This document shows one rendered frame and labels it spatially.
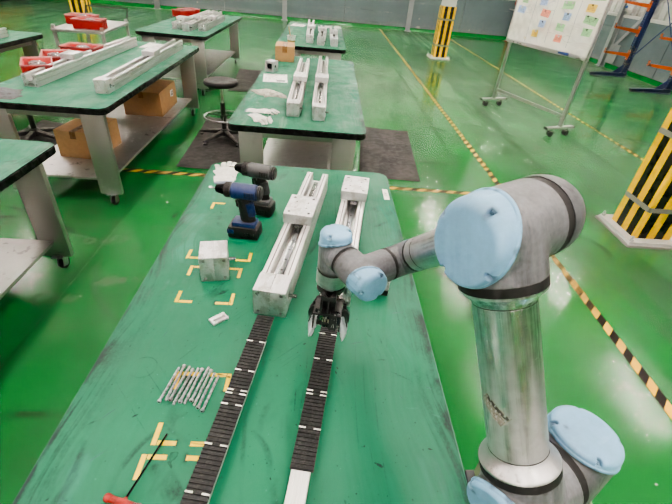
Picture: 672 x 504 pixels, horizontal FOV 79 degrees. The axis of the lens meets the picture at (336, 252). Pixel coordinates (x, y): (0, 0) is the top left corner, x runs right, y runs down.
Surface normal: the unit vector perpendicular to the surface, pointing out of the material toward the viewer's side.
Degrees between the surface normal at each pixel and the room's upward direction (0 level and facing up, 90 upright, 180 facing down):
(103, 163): 90
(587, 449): 7
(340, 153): 90
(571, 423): 7
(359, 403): 0
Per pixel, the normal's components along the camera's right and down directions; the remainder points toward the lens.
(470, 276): -0.86, 0.13
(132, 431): 0.08, -0.82
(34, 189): 0.02, 0.58
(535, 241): 0.50, 0.11
